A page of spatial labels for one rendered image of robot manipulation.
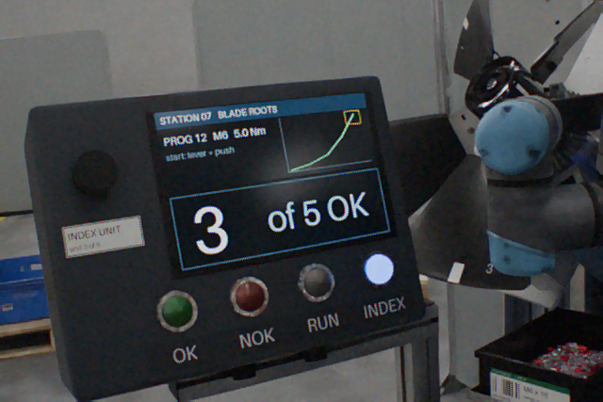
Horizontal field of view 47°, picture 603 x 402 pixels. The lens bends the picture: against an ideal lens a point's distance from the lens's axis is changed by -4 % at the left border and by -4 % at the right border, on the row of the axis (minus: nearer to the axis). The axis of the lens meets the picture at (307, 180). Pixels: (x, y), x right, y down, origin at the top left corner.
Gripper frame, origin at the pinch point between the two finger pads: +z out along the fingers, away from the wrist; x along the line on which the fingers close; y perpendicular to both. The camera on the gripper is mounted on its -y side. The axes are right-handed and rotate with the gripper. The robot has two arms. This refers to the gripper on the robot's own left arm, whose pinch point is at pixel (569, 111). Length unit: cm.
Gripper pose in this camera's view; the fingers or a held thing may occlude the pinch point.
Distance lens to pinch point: 110.8
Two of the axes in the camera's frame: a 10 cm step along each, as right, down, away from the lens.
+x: 1.7, 9.8, 0.9
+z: 4.6, -1.6, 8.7
